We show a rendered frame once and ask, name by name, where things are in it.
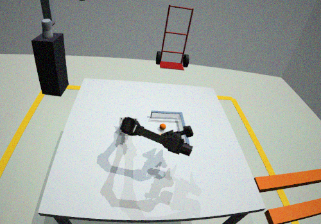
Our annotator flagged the brown ball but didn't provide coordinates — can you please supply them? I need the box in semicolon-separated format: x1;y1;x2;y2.
159;124;166;130

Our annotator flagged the clear l-shaped low wall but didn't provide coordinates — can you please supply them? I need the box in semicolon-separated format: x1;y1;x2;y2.
151;113;186;143

